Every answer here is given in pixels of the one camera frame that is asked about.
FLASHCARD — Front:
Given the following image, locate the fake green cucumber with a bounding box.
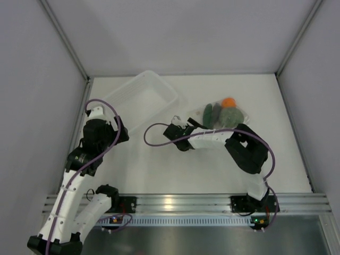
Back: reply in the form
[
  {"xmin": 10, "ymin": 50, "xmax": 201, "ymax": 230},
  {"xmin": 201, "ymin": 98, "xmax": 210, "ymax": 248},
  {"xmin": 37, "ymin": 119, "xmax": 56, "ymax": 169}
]
[{"xmin": 202, "ymin": 104, "xmax": 213, "ymax": 129}]

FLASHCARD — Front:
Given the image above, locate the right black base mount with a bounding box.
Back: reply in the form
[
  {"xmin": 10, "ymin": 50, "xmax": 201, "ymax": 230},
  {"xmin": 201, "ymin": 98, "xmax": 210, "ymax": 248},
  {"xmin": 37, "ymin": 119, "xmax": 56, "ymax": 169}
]
[{"xmin": 230, "ymin": 195, "xmax": 260, "ymax": 215}]

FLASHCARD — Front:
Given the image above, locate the purple cable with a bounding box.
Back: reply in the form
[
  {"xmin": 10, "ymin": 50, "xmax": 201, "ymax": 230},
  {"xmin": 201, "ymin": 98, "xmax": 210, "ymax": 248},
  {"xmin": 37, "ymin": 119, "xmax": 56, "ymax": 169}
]
[
  {"xmin": 143, "ymin": 122, "xmax": 279, "ymax": 229},
  {"xmin": 45, "ymin": 98, "xmax": 122, "ymax": 255}
]

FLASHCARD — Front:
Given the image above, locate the fake orange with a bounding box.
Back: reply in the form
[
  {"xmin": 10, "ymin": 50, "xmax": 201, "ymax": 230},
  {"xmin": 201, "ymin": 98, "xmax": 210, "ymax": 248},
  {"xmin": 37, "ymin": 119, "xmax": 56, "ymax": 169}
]
[{"xmin": 221, "ymin": 97, "xmax": 237, "ymax": 108}]

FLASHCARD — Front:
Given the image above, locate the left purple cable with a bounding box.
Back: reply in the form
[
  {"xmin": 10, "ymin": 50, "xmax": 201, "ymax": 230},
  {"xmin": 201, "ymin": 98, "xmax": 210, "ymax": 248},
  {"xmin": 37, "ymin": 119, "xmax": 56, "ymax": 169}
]
[{"xmin": 45, "ymin": 98, "xmax": 122, "ymax": 255}]

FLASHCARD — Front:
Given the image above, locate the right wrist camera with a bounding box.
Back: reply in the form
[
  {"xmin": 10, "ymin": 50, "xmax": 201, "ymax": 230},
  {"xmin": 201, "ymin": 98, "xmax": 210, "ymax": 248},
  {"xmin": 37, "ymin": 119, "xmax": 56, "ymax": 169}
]
[{"xmin": 171, "ymin": 115, "xmax": 187, "ymax": 129}]

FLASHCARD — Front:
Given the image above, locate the aluminium frame post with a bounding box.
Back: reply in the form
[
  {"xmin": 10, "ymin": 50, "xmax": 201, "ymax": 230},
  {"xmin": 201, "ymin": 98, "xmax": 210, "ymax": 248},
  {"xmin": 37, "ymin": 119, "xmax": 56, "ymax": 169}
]
[
  {"xmin": 38, "ymin": 0, "xmax": 90, "ymax": 81},
  {"xmin": 275, "ymin": 0, "xmax": 324, "ymax": 78}
]

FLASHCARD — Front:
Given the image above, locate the right aluminium frame post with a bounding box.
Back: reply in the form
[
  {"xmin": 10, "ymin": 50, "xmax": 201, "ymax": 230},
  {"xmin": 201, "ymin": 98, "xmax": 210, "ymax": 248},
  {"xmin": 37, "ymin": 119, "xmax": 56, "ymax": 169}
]
[{"xmin": 275, "ymin": 0, "xmax": 324, "ymax": 78}]

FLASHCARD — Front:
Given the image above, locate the aluminium mounting rail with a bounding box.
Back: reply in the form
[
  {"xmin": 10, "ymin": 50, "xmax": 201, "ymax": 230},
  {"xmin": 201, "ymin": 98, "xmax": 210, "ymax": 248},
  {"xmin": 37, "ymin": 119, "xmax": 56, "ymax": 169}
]
[{"xmin": 42, "ymin": 193, "xmax": 332, "ymax": 215}]

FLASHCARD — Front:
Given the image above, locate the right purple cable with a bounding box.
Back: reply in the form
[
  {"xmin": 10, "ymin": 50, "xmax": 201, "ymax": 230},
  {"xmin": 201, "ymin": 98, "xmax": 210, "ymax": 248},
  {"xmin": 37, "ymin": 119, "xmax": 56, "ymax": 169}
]
[{"xmin": 143, "ymin": 122, "xmax": 279, "ymax": 229}]

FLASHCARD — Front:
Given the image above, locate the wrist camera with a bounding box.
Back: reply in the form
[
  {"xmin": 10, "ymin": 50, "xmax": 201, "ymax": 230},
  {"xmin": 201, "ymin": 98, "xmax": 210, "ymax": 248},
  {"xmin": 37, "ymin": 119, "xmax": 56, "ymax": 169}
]
[
  {"xmin": 85, "ymin": 105, "xmax": 111, "ymax": 126},
  {"xmin": 171, "ymin": 115, "xmax": 187, "ymax": 129}
]

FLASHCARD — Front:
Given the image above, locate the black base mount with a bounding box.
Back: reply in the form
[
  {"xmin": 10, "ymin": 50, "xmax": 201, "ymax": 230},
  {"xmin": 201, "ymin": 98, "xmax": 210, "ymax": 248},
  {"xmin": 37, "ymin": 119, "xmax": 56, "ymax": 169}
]
[
  {"xmin": 230, "ymin": 195, "xmax": 260, "ymax": 215},
  {"xmin": 110, "ymin": 196, "xmax": 137, "ymax": 214}
]

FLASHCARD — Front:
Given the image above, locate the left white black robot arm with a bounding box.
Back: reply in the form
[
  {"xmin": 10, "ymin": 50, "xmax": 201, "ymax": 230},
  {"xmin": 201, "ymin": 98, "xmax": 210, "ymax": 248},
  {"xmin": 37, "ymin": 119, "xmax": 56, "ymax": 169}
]
[{"xmin": 27, "ymin": 117, "xmax": 129, "ymax": 254}]

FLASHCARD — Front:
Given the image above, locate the left aluminium frame post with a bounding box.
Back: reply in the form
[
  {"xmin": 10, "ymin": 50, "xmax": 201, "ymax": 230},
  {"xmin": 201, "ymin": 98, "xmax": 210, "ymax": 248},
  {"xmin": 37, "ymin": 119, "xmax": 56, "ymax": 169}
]
[{"xmin": 38, "ymin": 0, "xmax": 90, "ymax": 81}]

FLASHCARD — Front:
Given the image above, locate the fake green cabbage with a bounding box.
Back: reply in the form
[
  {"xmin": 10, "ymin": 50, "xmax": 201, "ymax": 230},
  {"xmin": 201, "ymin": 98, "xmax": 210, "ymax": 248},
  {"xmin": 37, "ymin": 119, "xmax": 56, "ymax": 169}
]
[{"xmin": 218, "ymin": 107, "xmax": 244, "ymax": 129}]

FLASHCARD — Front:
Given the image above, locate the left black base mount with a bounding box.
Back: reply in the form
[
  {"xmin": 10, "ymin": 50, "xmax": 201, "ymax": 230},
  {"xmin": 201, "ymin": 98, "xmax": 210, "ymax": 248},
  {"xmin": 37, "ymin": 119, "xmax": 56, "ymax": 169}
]
[{"xmin": 110, "ymin": 196, "xmax": 137, "ymax": 214}]

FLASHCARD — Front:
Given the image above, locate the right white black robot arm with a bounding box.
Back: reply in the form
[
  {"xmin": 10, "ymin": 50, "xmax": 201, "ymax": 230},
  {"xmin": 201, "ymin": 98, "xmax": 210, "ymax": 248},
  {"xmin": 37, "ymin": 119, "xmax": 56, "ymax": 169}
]
[{"xmin": 163, "ymin": 119, "xmax": 280, "ymax": 216}]

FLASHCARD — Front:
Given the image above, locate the translucent white plastic basket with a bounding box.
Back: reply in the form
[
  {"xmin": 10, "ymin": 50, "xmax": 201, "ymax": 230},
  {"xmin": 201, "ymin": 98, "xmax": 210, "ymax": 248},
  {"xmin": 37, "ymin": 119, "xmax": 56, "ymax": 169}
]
[{"xmin": 103, "ymin": 70, "xmax": 179, "ymax": 135}]

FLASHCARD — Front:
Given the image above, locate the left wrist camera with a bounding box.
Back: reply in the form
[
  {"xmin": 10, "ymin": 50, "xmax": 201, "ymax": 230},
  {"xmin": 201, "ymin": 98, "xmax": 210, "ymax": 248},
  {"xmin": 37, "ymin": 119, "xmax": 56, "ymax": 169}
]
[{"xmin": 85, "ymin": 105, "xmax": 111, "ymax": 126}]

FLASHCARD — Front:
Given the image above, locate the clear zip top bag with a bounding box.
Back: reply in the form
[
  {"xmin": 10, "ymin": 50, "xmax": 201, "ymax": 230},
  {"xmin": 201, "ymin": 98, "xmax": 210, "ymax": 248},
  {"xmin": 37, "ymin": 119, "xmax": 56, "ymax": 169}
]
[{"xmin": 188, "ymin": 97, "xmax": 250, "ymax": 129}]

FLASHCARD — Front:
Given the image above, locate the white slotted cable duct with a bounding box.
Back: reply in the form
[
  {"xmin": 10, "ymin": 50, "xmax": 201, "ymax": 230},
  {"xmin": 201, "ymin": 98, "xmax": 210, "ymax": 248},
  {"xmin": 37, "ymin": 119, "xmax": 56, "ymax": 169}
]
[{"xmin": 96, "ymin": 215, "xmax": 268, "ymax": 227}]

